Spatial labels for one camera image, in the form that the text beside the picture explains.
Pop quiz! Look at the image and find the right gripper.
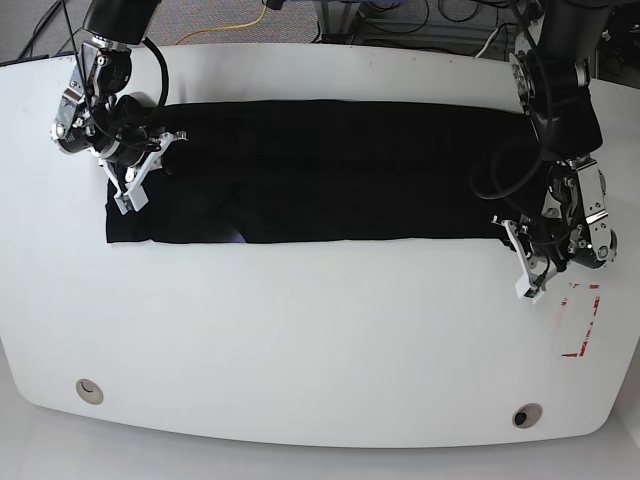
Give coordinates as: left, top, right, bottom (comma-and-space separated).
97, 131, 187, 200

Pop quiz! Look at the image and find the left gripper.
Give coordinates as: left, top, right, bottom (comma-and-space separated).
492, 215, 570, 290

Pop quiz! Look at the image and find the black t-shirt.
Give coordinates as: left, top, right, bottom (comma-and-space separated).
106, 100, 548, 244

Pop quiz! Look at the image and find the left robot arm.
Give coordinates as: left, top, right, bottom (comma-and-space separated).
474, 1, 617, 301

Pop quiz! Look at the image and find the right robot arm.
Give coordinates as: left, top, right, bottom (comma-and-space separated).
51, 1, 187, 214

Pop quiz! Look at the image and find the red tape rectangle marking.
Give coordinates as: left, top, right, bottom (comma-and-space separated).
555, 283, 603, 358

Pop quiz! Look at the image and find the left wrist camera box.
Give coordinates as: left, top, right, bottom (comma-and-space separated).
515, 277, 545, 304

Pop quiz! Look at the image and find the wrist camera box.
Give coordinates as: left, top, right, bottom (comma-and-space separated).
515, 277, 545, 304
114, 188, 148, 215

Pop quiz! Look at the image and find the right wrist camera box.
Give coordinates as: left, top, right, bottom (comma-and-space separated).
114, 188, 148, 215

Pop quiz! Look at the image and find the right table cable grommet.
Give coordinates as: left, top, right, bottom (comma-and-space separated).
512, 403, 543, 429

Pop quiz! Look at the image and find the table cable grommet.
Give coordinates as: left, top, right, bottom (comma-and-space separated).
512, 403, 543, 429
76, 379, 104, 405

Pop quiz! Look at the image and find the yellow cable on floor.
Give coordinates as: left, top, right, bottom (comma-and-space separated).
175, 0, 269, 46

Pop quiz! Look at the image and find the white cable on floor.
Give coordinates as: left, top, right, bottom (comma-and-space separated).
473, 27, 501, 59

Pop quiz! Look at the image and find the left table cable grommet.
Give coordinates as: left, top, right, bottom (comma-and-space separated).
76, 379, 104, 405

